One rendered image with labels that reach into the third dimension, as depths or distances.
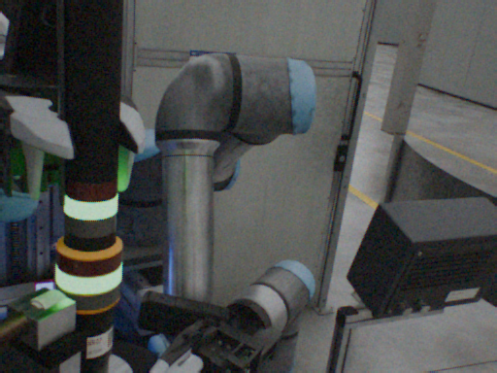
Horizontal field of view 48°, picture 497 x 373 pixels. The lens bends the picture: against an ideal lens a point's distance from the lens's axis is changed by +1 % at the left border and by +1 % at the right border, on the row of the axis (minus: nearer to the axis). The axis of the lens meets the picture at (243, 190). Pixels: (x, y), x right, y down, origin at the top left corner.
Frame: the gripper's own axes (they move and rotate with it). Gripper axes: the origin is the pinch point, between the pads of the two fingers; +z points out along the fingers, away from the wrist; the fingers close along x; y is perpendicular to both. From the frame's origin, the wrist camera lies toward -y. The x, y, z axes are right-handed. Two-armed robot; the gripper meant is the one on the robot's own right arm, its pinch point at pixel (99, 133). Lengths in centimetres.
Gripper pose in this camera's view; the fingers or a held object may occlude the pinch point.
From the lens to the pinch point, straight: 35.0
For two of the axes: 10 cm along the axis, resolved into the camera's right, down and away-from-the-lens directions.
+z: 5.5, 3.5, -7.6
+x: -8.3, 1.0, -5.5
